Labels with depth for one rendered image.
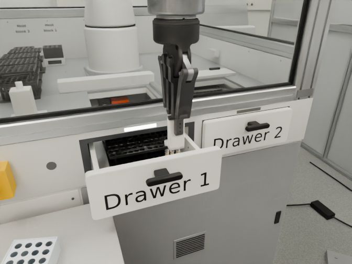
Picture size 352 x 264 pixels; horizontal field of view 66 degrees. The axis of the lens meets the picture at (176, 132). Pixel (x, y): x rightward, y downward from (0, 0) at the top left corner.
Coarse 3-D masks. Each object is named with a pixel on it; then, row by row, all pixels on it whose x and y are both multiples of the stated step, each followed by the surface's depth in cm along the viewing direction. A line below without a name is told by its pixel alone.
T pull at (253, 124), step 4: (248, 124) 76; (252, 124) 75; (256, 124) 75; (260, 124) 75; (264, 124) 75; (268, 124) 75; (248, 128) 73; (252, 128) 74; (256, 128) 74; (260, 128) 75; (264, 128) 75
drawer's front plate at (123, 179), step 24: (120, 168) 53; (144, 168) 54; (168, 168) 57; (192, 168) 59; (216, 168) 62; (96, 192) 53; (120, 192) 55; (168, 192) 59; (192, 192) 62; (96, 216) 55
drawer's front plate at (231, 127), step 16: (256, 112) 78; (272, 112) 79; (288, 112) 81; (208, 128) 73; (224, 128) 75; (240, 128) 77; (272, 128) 81; (288, 128) 84; (208, 144) 75; (224, 144) 77; (240, 144) 79; (256, 144) 82
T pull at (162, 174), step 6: (156, 174) 54; (162, 174) 54; (168, 174) 54; (174, 174) 54; (180, 174) 54; (150, 180) 52; (156, 180) 52; (162, 180) 53; (168, 180) 53; (174, 180) 54
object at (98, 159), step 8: (184, 136) 72; (88, 144) 73; (96, 144) 80; (184, 144) 73; (192, 144) 68; (96, 152) 76; (104, 152) 76; (96, 160) 62; (104, 160) 72; (96, 168) 59
